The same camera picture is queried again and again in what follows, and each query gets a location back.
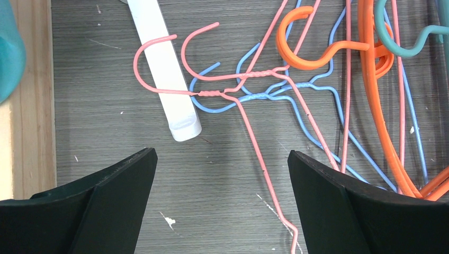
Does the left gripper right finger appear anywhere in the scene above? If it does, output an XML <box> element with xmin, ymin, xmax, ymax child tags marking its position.
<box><xmin>288</xmin><ymin>150</ymin><xmax>448</xmax><ymax>253</ymax></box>

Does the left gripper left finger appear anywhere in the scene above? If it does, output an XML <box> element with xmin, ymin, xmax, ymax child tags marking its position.
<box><xmin>1</xmin><ymin>148</ymin><xmax>158</xmax><ymax>253</ymax></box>

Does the orange plastic hanger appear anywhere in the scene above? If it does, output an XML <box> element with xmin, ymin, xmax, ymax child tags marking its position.
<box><xmin>275</xmin><ymin>1</ymin><xmax>394</xmax><ymax>78</ymax></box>
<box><xmin>357</xmin><ymin>1</ymin><xmax>448</xmax><ymax>201</ymax></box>

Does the teal plastic hanger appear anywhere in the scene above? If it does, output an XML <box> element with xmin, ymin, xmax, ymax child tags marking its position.
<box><xmin>374</xmin><ymin>0</ymin><xmax>449</xmax><ymax>59</ymax></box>

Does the wooden tray base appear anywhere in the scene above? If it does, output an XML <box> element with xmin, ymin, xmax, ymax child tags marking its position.
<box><xmin>1</xmin><ymin>1</ymin><xmax>57</xmax><ymax>200</ymax></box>

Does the metal clothes rack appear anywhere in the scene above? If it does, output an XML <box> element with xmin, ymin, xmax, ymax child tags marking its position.
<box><xmin>124</xmin><ymin>1</ymin><xmax>202</xmax><ymax>142</ymax></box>

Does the teal shirt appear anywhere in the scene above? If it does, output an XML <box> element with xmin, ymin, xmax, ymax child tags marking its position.
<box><xmin>1</xmin><ymin>0</ymin><xmax>26</xmax><ymax>102</ymax></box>

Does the pink wire hanger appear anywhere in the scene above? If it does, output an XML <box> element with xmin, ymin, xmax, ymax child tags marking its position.
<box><xmin>133</xmin><ymin>34</ymin><xmax>299</xmax><ymax>254</ymax></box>
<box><xmin>181</xmin><ymin>1</ymin><xmax>356</xmax><ymax>175</ymax></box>

